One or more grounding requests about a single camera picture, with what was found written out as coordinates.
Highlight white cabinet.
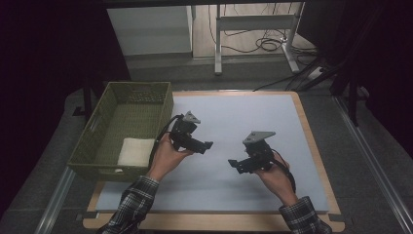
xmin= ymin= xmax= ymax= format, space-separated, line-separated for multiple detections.
xmin=106 ymin=5 xmax=195 ymax=57

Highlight right hand-held gripper cable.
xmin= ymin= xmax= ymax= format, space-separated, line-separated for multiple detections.
xmin=270 ymin=148 xmax=297 ymax=193

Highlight cream printed cloth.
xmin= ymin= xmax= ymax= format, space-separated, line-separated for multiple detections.
xmin=116 ymin=136 xmax=156 ymax=174

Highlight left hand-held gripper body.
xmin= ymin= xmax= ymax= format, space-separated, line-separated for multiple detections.
xmin=169 ymin=110 xmax=203 ymax=152

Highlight person's right hand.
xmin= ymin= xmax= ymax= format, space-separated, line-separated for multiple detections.
xmin=252 ymin=151 xmax=300 ymax=208

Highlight pale grey table mat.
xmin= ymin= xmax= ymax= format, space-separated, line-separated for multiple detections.
xmin=95 ymin=94 xmax=330 ymax=215

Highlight black stand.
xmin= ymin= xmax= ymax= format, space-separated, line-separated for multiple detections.
xmin=330 ymin=58 xmax=372 ymax=129
xmin=72 ymin=76 xmax=99 ymax=124

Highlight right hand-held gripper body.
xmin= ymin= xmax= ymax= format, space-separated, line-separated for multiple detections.
xmin=242 ymin=130 xmax=277 ymax=173

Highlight white metal desk frame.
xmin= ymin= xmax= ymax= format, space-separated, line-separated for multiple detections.
xmin=213 ymin=2 xmax=307 ymax=77

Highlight green woven basket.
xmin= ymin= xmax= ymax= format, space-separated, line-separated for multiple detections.
xmin=66 ymin=81 xmax=174 ymax=183

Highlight aluminium floor rail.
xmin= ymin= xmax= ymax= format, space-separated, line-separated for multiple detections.
xmin=333 ymin=96 xmax=413 ymax=234
xmin=33 ymin=166 xmax=78 ymax=234

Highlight white power strip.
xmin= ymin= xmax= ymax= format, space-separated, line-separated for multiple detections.
xmin=306 ymin=65 xmax=326 ymax=81

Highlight black floor cables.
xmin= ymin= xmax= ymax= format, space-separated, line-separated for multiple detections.
xmin=207 ymin=2 xmax=325 ymax=93

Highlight person's left hand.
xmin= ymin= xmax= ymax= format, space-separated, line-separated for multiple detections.
xmin=146 ymin=132 xmax=196 ymax=183

